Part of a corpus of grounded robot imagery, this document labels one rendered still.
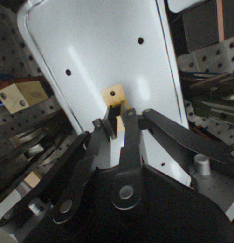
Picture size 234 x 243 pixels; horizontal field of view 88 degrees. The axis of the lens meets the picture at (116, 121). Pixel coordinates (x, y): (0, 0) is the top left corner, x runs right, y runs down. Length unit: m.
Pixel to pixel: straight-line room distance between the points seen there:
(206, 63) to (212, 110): 0.38
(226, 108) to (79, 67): 0.24
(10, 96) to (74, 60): 0.11
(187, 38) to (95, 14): 0.15
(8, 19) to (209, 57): 0.75
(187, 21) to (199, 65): 0.35
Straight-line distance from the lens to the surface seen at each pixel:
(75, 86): 0.24
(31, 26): 0.27
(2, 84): 0.26
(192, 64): 0.60
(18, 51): 0.66
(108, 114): 0.16
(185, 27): 0.28
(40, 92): 0.24
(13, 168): 0.22
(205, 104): 0.26
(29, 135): 0.22
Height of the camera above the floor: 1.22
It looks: 67 degrees down
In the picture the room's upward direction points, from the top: 176 degrees counter-clockwise
